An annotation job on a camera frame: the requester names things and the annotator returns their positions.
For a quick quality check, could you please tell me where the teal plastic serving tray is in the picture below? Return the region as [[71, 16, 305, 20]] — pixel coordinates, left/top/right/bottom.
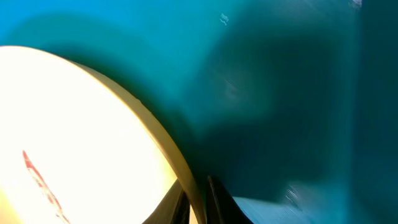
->
[[1, 0, 397, 223]]

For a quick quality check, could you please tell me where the green rimmed yellow plate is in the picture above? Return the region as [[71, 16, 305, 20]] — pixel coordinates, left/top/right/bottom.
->
[[1, 46, 206, 223]]

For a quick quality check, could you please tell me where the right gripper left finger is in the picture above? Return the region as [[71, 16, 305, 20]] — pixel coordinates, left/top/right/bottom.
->
[[142, 180, 190, 224]]

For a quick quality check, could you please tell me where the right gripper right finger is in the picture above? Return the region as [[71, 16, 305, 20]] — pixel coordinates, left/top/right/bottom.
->
[[206, 175, 253, 224]]

